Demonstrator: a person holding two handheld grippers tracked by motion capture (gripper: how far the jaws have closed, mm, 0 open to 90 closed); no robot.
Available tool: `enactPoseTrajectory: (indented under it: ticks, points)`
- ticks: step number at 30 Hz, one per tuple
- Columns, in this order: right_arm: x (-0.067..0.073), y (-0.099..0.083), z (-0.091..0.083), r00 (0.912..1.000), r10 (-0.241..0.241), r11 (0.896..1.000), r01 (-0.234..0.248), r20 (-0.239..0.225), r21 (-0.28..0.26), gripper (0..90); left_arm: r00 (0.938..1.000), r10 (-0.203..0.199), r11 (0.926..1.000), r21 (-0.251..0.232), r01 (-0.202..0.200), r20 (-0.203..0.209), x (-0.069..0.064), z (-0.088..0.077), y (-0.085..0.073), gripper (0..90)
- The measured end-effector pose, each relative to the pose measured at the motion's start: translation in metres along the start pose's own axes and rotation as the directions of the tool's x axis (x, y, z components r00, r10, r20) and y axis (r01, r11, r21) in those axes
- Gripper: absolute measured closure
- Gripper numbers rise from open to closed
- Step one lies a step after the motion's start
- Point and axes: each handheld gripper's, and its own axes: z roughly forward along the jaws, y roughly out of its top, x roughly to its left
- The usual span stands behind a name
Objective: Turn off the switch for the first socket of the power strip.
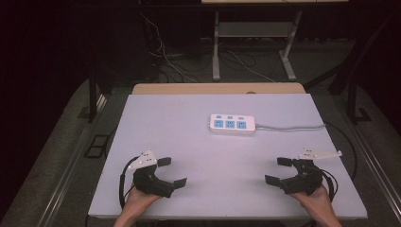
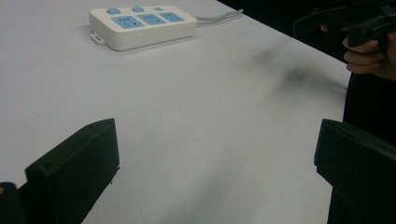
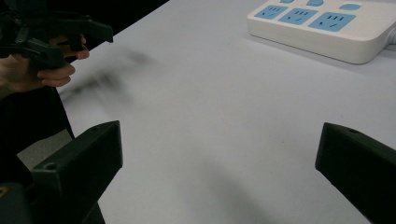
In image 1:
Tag thin black cable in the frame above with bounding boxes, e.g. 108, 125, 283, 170
324, 121, 359, 182

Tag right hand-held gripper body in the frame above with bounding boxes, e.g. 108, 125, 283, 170
278, 146, 343, 196

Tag aluminium floor rail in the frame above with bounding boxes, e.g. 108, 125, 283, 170
352, 124, 401, 223
37, 94, 108, 227

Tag grey power strip cable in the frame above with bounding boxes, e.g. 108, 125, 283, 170
254, 123, 327, 132

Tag white floor cable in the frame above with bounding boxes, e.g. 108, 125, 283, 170
139, 11, 198, 83
226, 49, 276, 83

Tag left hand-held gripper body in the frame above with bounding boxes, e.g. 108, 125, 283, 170
127, 148, 176, 199

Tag person's left hand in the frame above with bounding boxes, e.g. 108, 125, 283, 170
121, 184, 163, 218

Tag wooden table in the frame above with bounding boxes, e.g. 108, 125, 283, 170
131, 82, 306, 96

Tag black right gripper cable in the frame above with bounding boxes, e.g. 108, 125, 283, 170
321, 168, 340, 203

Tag black rectangular floor frame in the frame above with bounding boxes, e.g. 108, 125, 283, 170
83, 134, 111, 159

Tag white metal desk frame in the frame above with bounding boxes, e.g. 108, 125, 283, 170
200, 0, 350, 82

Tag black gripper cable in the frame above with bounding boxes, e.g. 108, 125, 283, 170
321, 168, 340, 203
118, 156, 140, 210

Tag white power strip blue sockets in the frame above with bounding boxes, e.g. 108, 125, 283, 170
209, 113, 257, 136

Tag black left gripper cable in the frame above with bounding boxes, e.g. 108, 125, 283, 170
118, 156, 140, 210

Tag black metal stand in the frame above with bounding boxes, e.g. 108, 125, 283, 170
345, 75, 373, 125

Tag person's right hand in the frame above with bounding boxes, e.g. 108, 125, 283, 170
289, 184, 334, 218

